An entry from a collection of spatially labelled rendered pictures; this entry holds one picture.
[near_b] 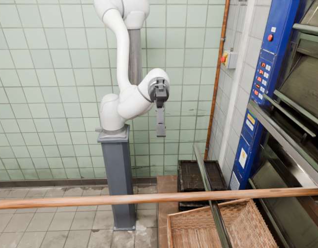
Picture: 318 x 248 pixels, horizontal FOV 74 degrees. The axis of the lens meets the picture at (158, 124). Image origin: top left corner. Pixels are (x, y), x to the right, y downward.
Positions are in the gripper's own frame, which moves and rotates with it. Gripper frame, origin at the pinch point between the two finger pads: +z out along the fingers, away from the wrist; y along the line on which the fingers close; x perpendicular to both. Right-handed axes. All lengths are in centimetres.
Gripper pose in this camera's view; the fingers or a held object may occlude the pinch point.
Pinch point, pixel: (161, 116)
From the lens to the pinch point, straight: 66.0
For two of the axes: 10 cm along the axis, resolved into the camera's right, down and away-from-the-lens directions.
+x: -10.0, 0.2, -0.3
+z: 0.4, 5.0, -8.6
